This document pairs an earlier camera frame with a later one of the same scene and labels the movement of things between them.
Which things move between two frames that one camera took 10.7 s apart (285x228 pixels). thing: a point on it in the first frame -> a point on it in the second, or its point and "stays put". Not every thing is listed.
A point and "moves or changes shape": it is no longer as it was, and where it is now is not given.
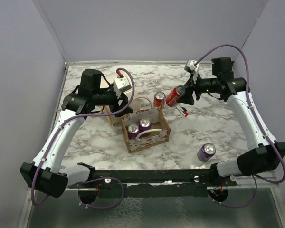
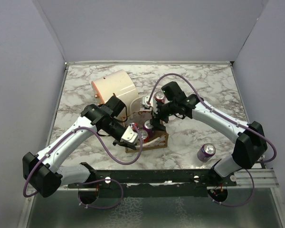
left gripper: x=125 y=99 -> x=124 y=143
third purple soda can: x=206 y=152 stays put
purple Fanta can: x=133 y=129 moves or changes shape
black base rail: x=163 y=183 stays put
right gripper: x=188 y=97 -> x=157 y=114
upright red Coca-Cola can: x=159 y=99 stays put
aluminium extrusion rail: x=248 y=181 stays put
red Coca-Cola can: x=174 y=94 -> x=136 y=125
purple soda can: x=145 y=124 moves or changes shape
